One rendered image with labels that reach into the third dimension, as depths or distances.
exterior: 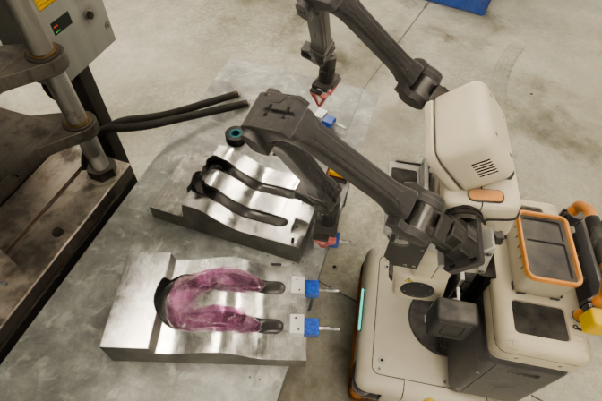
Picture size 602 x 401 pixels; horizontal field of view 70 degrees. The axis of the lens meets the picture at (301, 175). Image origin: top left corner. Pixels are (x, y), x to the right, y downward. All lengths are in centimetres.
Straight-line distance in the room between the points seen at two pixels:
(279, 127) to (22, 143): 95
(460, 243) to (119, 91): 275
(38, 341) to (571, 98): 346
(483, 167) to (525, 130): 230
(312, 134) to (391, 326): 124
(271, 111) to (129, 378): 80
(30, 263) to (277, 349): 81
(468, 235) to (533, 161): 215
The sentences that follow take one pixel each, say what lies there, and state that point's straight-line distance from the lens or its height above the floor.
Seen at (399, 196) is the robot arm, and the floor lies 131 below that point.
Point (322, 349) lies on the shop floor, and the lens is 208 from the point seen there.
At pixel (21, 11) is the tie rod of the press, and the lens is 128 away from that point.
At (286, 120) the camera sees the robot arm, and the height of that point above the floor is 148.
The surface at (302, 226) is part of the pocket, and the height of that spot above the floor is 86.
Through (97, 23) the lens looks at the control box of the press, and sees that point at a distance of 167.
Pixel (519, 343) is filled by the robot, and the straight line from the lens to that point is 138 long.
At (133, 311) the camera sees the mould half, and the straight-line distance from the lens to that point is 121.
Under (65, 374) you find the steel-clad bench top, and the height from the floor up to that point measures 80.
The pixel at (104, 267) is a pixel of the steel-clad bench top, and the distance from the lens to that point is 143.
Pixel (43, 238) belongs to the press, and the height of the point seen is 78.
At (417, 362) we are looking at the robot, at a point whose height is 28.
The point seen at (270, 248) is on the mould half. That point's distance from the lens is 131.
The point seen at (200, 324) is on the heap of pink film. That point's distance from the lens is 117.
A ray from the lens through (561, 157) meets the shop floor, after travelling 319.
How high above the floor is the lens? 198
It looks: 51 degrees down
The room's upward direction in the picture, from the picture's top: 3 degrees clockwise
